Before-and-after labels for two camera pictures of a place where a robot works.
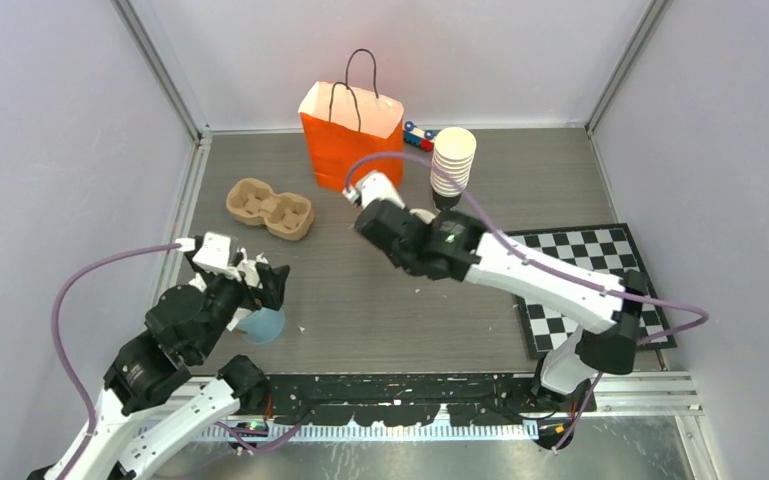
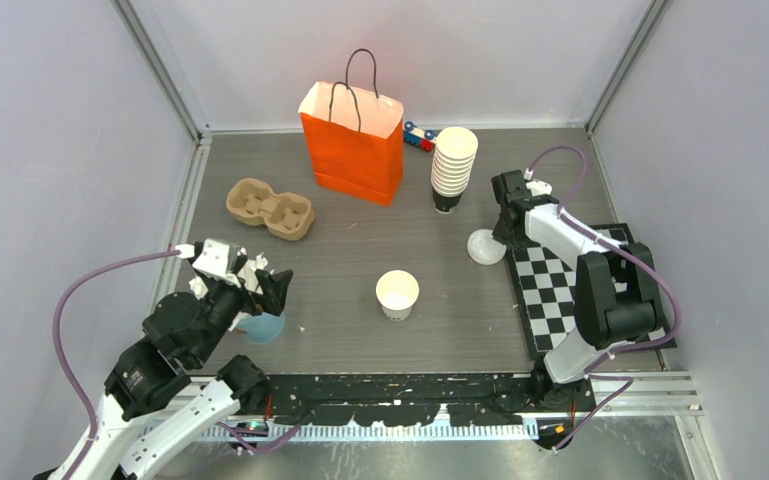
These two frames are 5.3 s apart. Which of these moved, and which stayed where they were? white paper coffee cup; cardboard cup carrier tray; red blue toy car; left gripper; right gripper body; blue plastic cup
Moved: right gripper body; white paper coffee cup
Stayed: cardboard cup carrier tray; blue plastic cup; left gripper; red blue toy car
